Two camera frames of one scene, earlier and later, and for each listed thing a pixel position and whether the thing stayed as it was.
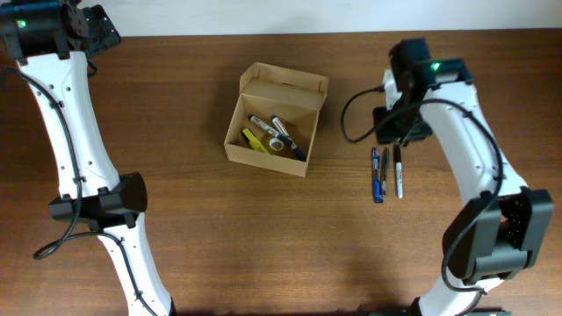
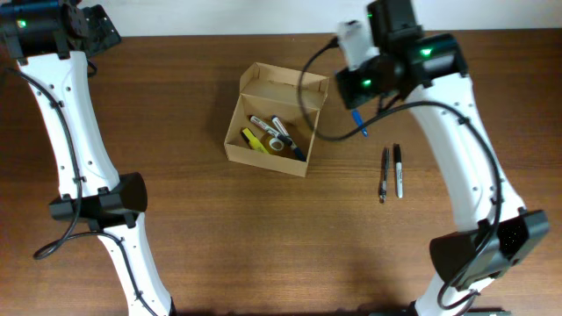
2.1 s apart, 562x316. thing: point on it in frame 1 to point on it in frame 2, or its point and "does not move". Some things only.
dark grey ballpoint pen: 385,168 does not move
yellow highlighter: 255,142 does not move
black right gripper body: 407,127 to 361,84
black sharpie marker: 399,169 does not move
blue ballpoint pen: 376,172 to 359,120
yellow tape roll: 273,140 does not move
